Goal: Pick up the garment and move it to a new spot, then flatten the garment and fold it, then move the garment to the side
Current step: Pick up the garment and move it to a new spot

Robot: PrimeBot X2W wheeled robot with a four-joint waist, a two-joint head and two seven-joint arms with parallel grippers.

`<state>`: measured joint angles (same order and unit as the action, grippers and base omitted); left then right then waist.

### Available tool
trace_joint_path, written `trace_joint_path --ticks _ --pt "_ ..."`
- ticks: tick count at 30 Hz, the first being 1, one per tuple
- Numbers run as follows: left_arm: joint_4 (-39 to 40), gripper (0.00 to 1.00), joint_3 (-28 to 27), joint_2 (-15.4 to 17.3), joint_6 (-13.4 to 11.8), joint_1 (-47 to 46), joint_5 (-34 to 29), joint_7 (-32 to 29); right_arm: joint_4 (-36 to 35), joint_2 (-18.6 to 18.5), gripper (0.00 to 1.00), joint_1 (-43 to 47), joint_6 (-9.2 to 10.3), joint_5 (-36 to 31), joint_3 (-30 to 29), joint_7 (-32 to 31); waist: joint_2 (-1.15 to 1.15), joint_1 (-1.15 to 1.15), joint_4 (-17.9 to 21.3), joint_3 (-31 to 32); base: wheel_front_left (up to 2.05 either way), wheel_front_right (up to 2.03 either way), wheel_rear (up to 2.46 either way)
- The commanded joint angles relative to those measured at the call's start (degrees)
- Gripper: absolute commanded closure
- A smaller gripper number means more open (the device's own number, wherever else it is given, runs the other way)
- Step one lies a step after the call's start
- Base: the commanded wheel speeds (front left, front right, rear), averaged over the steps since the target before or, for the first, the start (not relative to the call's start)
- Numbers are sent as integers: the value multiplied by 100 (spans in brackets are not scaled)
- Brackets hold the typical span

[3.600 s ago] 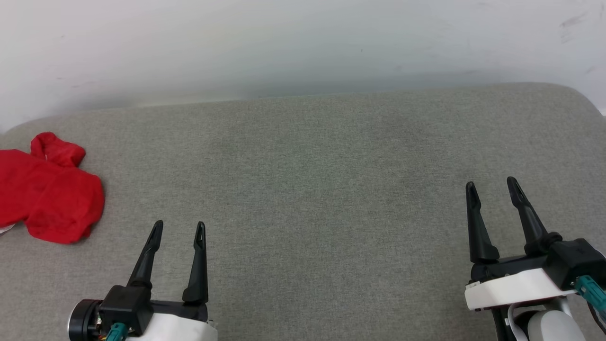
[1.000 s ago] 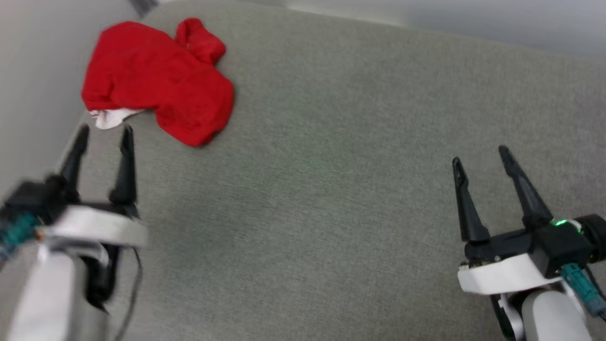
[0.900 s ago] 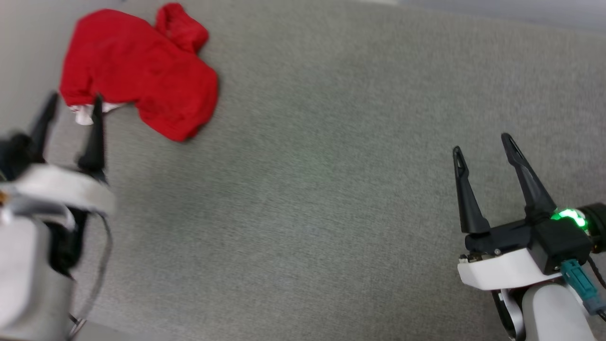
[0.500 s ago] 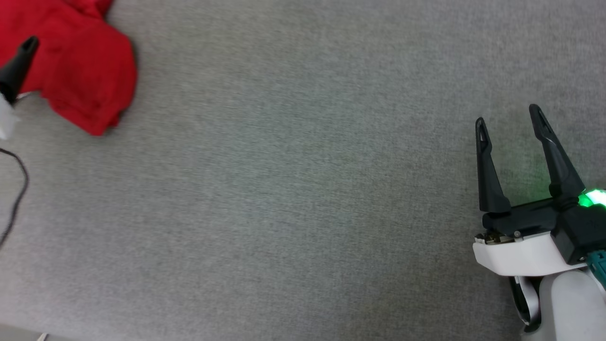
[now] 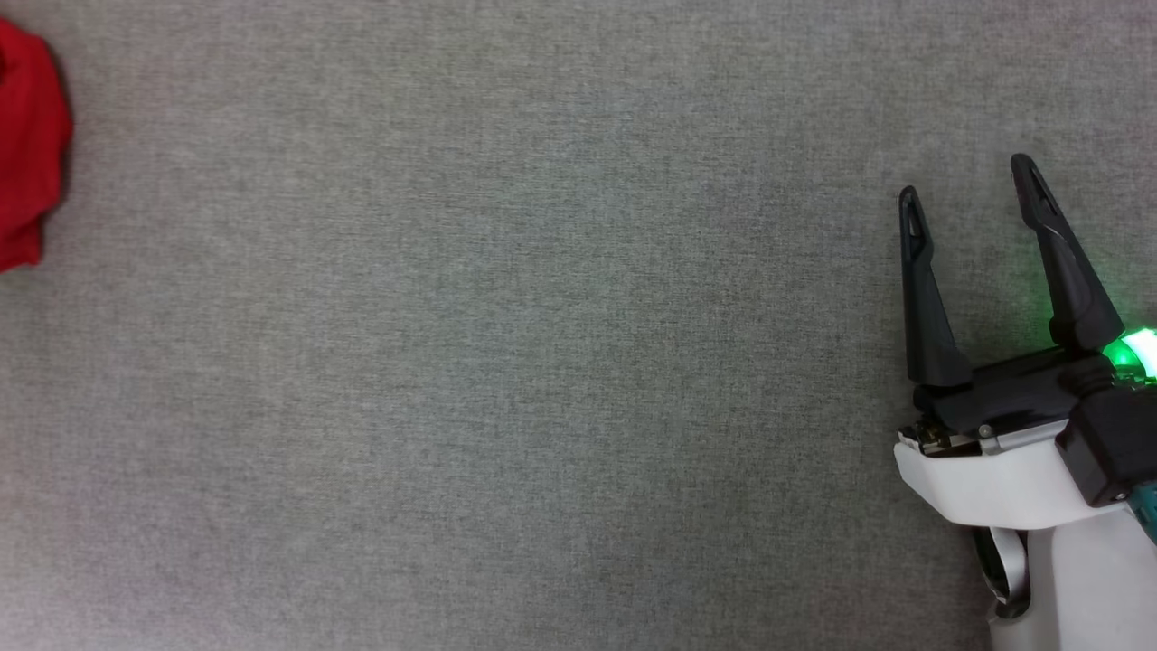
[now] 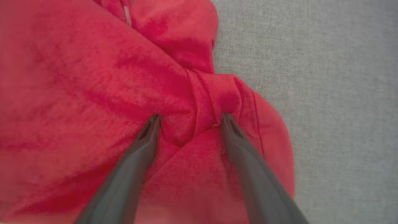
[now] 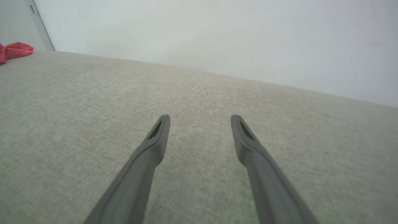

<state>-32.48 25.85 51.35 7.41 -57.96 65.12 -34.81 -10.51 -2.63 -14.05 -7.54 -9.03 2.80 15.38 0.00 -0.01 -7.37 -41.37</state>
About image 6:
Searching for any red Bulls basketball jersey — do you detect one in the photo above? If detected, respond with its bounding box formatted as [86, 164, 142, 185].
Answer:
[0, 0, 295, 224]

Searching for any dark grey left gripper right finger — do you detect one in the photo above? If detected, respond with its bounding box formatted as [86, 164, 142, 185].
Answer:
[221, 113, 310, 224]

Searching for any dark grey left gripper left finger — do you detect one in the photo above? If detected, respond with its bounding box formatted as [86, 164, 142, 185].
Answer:
[74, 114, 161, 224]

